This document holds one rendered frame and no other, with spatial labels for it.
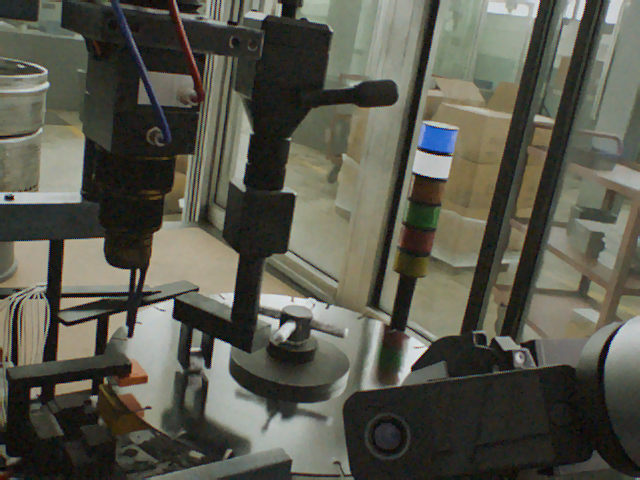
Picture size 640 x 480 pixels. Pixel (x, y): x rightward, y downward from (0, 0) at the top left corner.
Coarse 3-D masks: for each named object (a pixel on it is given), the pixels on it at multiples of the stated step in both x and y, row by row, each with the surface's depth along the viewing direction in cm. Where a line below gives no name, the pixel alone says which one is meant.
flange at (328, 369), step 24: (312, 336) 67; (240, 360) 63; (264, 360) 63; (288, 360) 63; (312, 360) 65; (336, 360) 66; (264, 384) 61; (288, 384) 61; (312, 384) 61; (336, 384) 63
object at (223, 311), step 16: (240, 256) 56; (240, 272) 56; (256, 272) 56; (240, 288) 56; (256, 288) 56; (176, 304) 60; (192, 304) 59; (208, 304) 60; (224, 304) 60; (240, 304) 57; (256, 304) 57; (192, 320) 59; (208, 320) 58; (224, 320) 57; (240, 320) 57; (256, 320) 58; (208, 336) 61; (224, 336) 58; (240, 336) 57; (256, 336) 57; (208, 352) 61; (208, 368) 61
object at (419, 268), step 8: (400, 248) 90; (400, 256) 90; (408, 256) 89; (416, 256) 89; (424, 256) 89; (400, 264) 90; (408, 264) 89; (416, 264) 89; (424, 264) 90; (400, 272) 90; (408, 272) 90; (416, 272) 90; (424, 272) 90
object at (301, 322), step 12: (312, 300) 68; (264, 312) 65; (276, 312) 65; (288, 312) 64; (300, 312) 64; (312, 312) 65; (288, 324) 62; (300, 324) 63; (312, 324) 64; (324, 324) 64; (276, 336) 60; (288, 336) 61; (300, 336) 64; (336, 336) 64
